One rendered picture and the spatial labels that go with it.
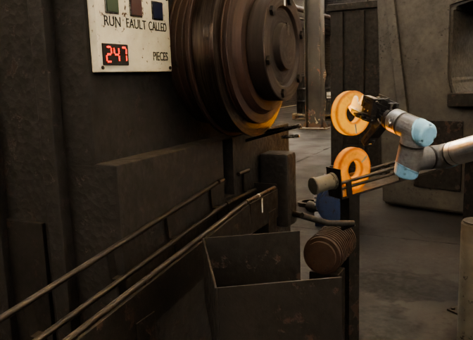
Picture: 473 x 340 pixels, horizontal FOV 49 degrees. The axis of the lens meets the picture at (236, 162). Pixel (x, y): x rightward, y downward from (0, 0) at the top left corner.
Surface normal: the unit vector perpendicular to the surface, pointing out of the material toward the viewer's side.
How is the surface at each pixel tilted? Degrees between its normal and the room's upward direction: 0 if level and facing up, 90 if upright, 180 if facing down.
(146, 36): 90
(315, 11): 90
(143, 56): 90
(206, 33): 82
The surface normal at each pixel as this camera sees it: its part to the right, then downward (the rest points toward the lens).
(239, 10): 0.03, -0.29
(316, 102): -0.45, 0.16
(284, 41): 0.89, 0.04
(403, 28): -0.66, 0.15
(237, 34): -0.01, 0.01
